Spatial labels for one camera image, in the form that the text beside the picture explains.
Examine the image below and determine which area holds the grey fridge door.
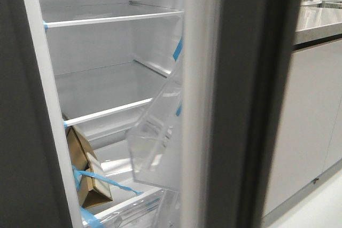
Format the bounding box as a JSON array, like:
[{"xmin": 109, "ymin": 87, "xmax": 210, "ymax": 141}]
[
  {"xmin": 180, "ymin": 0, "xmax": 301, "ymax": 227},
  {"xmin": 1, "ymin": 0, "xmax": 72, "ymax": 227}
]

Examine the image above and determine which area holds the clear door bin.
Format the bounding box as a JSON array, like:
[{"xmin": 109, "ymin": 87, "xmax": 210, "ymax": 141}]
[{"xmin": 126, "ymin": 60, "xmax": 183, "ymax": 191}]

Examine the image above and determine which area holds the white fridge interior body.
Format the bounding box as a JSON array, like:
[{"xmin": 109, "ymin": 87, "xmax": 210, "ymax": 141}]
[{"xmin": 17, "ymin": 0, "xmax": 188, "ymax": 228}]

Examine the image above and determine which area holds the middle glass fridge shelf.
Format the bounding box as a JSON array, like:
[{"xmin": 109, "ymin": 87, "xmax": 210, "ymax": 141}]
[{"xmin": 55, "ymin": 61, "xmax": 168, "ymax": 126}]

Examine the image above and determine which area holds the glass fridge shelf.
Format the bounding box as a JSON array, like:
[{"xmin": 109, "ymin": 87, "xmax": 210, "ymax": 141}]
[
  {"xmin": 42, "ymin": 2, "xmax": 184, "ymax": 28},
  {"xmin": 55, "ymin": 61, "xmax": 168, "ymax": 126}
]

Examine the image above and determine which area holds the upper glass fridge shelf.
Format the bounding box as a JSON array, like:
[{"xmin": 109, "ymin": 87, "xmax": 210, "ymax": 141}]
[{"xmin": 42, "ymin": 2, "xmax": 184, "ymax": 28}]

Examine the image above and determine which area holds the light grey cabinet door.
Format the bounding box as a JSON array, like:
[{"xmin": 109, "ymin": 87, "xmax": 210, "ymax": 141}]
[
  {"xmin": 323, "ymin": 101, "xmax": 342, "ymax": 171},
  {"xmin": 264, "ymin": 41, "xmax": 341, "ymax": 214}
]

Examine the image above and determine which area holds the middle blue tape strip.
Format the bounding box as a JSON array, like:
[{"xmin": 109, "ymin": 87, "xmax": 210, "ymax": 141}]
[{"xmin": 176, "ymin": 105, "xmax": 182, "ymax": 116}]

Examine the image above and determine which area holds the blue tape strip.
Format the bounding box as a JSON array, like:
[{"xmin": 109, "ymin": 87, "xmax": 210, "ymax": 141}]
[
  {"xmin": 176, "ymin": 105, "xmax": 182, "ymax": 116},
  {"xmin": 173, "ymin": 36, "xmax": 183, "ymax": 61}
]

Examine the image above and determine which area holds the upper blue tape strip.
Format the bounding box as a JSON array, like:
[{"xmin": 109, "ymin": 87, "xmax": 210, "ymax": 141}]
[{"xmin": 173, "ymin": 36, "xmax": 183, "ymax": 61}]

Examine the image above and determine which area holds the clear crisper drawer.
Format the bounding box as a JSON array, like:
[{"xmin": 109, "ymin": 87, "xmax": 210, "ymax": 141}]
[{"xmin": 88, "ymin": 185, "xmax": 181, "ymax": 227}]

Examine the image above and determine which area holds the blue tape around box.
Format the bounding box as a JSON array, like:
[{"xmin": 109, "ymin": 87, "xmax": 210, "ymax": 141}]
[{"xmin": 72, "ymin": 166, "xmax": 143, "ymax": 196}]

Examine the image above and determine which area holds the brown cardboard box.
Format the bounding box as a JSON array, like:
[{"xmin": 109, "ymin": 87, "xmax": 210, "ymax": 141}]
[{"xmin": 65, "ymin": 125, "xmax": 113, "ymax": 208}]

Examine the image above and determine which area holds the grey kitchen countertop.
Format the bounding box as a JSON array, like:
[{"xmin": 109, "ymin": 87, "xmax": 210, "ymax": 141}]
[{"xmin": 294, "ymin": 6, "xmax": 341, "ymax": 45}]

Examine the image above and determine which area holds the metal sink rack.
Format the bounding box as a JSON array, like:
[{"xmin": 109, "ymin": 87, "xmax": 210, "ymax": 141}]
[{"xmin": 320, "ymin": 0, "xmax": 342, "ymax": 9}]

